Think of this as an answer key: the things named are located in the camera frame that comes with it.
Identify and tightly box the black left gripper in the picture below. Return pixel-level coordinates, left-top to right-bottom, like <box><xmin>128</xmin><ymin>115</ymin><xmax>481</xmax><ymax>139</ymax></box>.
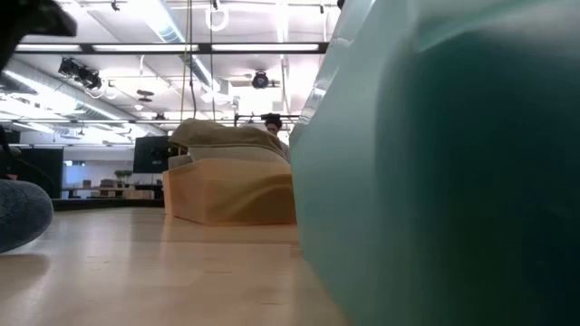
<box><xmin>0</xmin><ymin>0</ymin><xmax>79</xmax><ymax>73</ymax></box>

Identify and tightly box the beige cloth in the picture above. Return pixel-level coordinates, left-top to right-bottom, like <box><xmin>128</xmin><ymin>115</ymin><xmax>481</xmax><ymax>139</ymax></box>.
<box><xmin>167</xmin><ymin>118</ymin><xmax>291</xmax><ymax>170</ymax></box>

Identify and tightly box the black ceiling spotlight cluster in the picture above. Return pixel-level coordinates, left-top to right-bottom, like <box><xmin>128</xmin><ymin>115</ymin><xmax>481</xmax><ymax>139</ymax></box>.
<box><xmin>57</xmin><ymin>57</ymin><xmax>103</xmax><ymax>91</ymax></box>

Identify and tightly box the wide black screen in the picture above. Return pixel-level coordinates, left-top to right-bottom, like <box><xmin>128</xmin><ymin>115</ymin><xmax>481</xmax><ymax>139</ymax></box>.
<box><xmin>4</xmin><ymin>146</ymin><xmax>65</xmax><ymax>199</ymax></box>

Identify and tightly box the black computer monitor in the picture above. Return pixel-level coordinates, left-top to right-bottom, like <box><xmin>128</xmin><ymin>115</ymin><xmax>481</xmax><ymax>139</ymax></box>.
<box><xmin>132</xmin><ymin>135</ymin><xmax>188</xmax><ymax>175</ymax></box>

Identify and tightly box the small potted plant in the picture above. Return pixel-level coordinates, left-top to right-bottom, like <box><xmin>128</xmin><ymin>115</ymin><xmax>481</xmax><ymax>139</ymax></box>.
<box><xmin>113</xmin><ymin>168</ymin><xmax>133</xmax><ymax>187</ymax></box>

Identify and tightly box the blue denim cap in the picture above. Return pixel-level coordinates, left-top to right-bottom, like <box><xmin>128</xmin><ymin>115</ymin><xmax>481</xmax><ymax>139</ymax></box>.
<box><xmin>0</xmin><ymin>178</ymin><xmax>54</xmax><ymax>254</ymax></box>

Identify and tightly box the standing person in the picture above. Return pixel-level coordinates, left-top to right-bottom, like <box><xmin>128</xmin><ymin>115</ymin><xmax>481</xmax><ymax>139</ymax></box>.
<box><xmin>264</xmin><ymin>112</ymin><xmax>291</xmax><ymax>158</ymax></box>

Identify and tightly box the teal translucent plastic bin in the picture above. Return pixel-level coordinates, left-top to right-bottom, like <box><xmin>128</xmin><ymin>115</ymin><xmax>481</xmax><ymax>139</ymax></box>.
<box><xmin>289</xmin><ymin>0</ymin><xmax>580</xmax><ymax>326</ymax></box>

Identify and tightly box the black overhead frame bar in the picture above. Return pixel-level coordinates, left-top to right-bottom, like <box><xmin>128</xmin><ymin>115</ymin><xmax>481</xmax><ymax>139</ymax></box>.
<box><xmin>13</xmin><ymin>41</ymin><xmax>331</xmax><ymax>56</ymax></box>

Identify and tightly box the black hanging cable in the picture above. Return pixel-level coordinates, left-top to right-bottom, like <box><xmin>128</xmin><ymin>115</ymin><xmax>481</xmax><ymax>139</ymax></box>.
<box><xmin>186</xmin><ymin>0</ymin><xmax>198</xmax><ymax>120</ymax></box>

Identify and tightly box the white looped cable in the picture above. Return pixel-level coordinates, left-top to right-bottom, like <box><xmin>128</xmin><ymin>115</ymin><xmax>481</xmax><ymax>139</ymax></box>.
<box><xmin>204</xmin><ymin>5</ymin><xmax>230</xmax><ymax>33</ymax></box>

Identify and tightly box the black hanging ceiling camera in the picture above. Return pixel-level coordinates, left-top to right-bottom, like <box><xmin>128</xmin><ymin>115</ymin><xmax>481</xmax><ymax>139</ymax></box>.
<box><xmin>251</xmin><ymin>70</ymin><xmax>270</xmax><ymax>90</ymax></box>

